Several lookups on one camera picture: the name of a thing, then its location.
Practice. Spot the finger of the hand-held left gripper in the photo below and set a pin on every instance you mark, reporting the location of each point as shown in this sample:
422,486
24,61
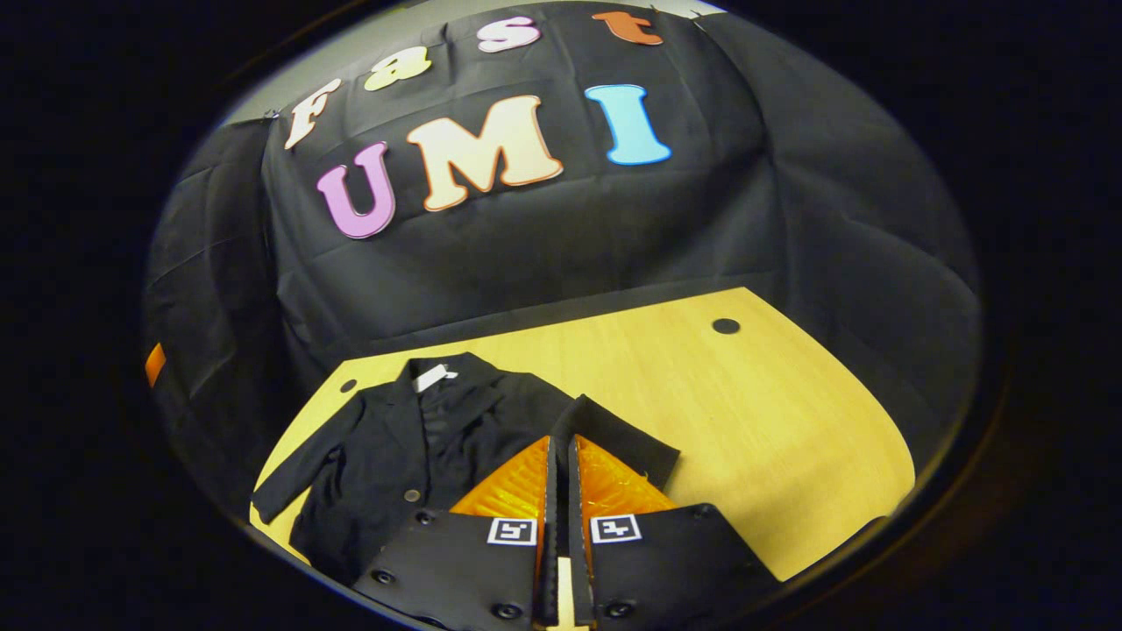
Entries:
155,364

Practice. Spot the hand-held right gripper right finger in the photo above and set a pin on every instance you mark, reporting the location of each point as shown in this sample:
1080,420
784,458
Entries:
577,526

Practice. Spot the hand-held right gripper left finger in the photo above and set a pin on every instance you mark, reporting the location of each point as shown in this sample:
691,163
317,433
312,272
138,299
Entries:
550,491

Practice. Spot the black jacket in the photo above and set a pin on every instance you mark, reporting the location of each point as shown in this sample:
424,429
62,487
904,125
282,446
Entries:
386,456

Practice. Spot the black backdrop cloth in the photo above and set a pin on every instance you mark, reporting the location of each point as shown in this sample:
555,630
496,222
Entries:
570,237

